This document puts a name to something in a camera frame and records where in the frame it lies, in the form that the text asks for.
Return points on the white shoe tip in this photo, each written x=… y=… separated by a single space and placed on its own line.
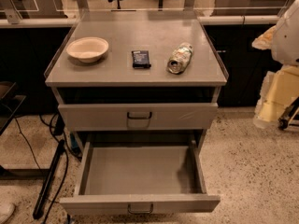
x=6 y=211

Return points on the open grey middle drawer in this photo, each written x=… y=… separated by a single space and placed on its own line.
x=139 y=180

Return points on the dark side table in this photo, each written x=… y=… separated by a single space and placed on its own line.
x=9 y=104

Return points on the black power strip bar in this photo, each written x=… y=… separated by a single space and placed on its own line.
x=45 y=190

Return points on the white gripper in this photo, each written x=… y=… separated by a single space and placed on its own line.
x=287 y=37

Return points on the grey top drawer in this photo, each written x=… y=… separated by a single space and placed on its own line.
x=123 y=117

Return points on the dark blue snack packet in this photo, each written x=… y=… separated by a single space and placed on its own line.
x=141 y=59

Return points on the grey drawer cabinet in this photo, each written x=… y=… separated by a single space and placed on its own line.
x=113 y=80

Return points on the white paper bowl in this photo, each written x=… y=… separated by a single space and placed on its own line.
x=88 y=49

